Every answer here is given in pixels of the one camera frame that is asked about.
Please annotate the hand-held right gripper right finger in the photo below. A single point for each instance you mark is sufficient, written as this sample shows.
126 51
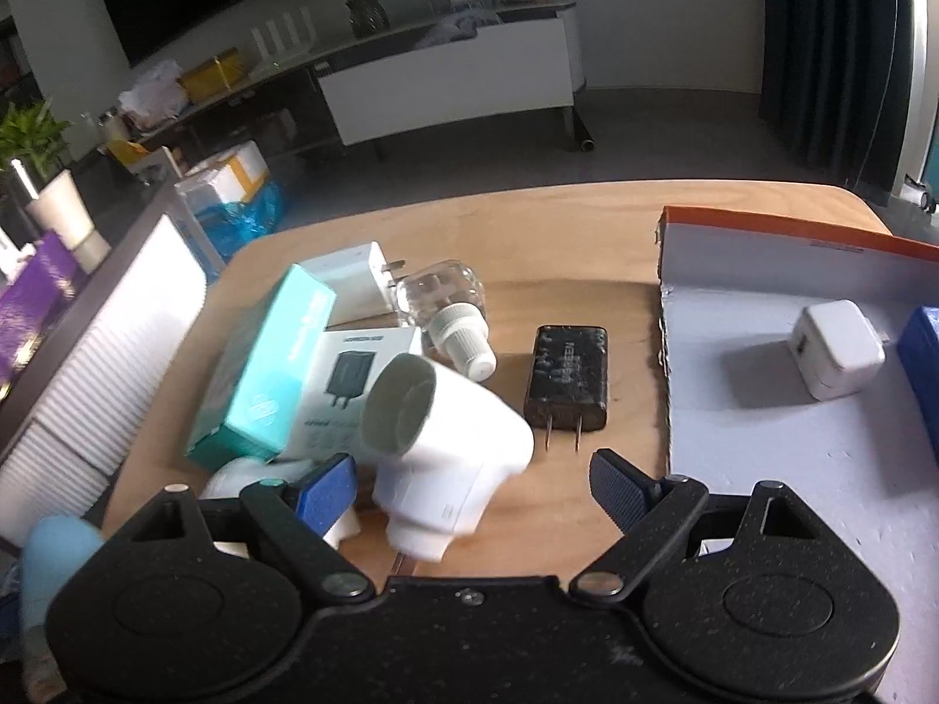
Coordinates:
620 488

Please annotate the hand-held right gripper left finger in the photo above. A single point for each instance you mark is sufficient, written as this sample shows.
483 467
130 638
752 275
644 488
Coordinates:
326 499

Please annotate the white rounded plug device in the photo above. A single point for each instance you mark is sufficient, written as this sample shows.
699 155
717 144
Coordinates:
235 477

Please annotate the white charger packaging box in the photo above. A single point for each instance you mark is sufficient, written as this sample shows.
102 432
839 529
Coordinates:
341 396

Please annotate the black wall charger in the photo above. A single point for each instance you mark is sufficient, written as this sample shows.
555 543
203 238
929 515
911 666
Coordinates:
568 378

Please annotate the white cylindrical plug adapter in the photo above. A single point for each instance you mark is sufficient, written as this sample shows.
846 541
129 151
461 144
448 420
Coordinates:
455 447

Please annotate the teal cardboard box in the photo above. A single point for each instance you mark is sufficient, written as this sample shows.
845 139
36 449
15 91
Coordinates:
260 374

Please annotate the orange-edged cardboard box lid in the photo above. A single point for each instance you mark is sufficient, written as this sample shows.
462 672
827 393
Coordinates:
792 455

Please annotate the clear glass bottle white cap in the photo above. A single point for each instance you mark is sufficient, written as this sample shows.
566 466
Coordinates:
447 308

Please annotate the white ribbed counter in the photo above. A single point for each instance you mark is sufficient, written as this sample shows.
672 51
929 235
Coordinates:
103 381

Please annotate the white square charger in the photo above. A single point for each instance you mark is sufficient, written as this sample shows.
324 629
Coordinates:
836 348

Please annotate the light blue rounded object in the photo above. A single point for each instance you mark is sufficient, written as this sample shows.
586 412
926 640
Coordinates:
55 565

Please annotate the blue plastic bag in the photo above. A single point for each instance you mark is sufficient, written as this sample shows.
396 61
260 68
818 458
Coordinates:
246 224

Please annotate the blue printed packet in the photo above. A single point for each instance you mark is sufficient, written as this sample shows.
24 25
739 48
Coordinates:
924 367

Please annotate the white and yellow carton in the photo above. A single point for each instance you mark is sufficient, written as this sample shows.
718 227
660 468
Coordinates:
231 172

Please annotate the purple patterned box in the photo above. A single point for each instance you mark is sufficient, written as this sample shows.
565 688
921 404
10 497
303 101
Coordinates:
37 301

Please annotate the black rolled tube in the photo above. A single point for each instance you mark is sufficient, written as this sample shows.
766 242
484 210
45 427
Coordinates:
585 136

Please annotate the white tall cup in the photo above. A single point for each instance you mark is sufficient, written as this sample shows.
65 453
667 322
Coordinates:
70 216

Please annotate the white tv console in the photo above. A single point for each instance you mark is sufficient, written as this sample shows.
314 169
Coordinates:
447 81

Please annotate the white plastic bag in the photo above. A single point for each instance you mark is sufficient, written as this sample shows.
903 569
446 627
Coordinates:
154 95

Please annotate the yellow box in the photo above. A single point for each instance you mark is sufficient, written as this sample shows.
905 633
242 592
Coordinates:
213 73

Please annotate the white router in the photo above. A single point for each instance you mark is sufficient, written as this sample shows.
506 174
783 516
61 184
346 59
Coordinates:
282 37

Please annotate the leafy potted plant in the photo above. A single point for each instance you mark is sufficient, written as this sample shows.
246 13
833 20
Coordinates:
33 136

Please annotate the dark curtain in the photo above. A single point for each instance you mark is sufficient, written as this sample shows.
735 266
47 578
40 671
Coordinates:
829 51

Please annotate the pale blue crumpled cloth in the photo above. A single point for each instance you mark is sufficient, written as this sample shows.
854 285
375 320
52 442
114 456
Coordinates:
455 26

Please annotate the white wall charger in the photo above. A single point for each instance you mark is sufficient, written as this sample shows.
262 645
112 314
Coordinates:
345 275

